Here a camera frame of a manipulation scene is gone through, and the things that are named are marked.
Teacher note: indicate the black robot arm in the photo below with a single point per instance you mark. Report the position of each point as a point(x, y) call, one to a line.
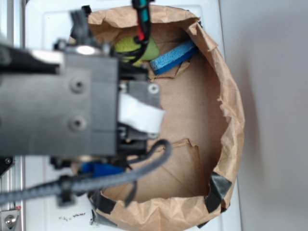
point(81, 102)

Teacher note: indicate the green plush toy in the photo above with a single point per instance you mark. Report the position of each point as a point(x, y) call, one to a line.
point(127, 44)

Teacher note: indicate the blue sponge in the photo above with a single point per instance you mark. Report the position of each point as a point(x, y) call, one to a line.
point(173, 57)

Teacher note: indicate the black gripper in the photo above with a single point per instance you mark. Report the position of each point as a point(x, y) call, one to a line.
point(140, 115)

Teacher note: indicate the brown paper bag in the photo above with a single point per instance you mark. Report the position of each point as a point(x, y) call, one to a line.
point(204, 121)

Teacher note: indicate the black mounting bracket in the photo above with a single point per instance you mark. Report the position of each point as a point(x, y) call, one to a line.
point(5, 164)

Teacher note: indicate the aluminium frame rail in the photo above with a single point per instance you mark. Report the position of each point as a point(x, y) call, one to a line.
point(12, 30)

